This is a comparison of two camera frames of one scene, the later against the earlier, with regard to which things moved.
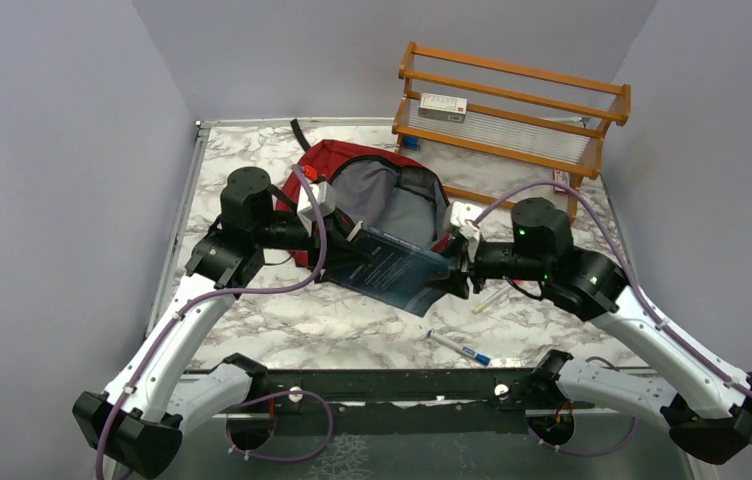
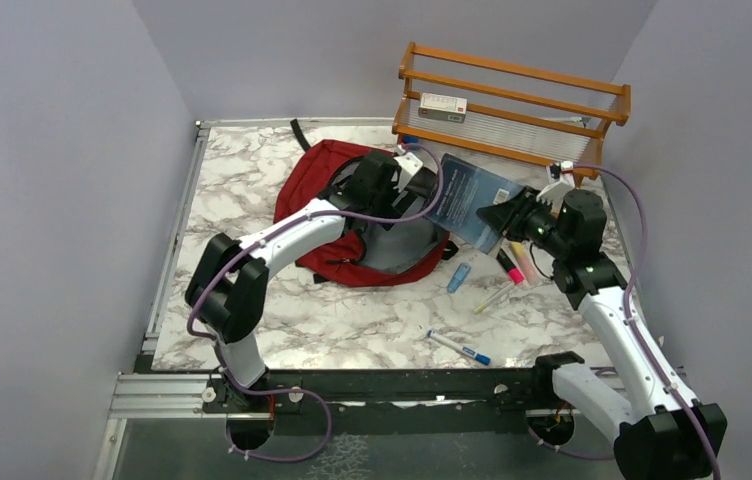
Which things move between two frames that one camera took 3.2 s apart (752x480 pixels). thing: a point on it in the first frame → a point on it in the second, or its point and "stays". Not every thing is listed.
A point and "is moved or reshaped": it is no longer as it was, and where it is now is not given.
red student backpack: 393,195 is moved or reshaped
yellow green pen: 490,299 stays
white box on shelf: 443,107 stays
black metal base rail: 429,388 stays
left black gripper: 341,240 → 389,210
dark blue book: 394,269 → 467,190
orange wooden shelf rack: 546,119 stays
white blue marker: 465,350 stays
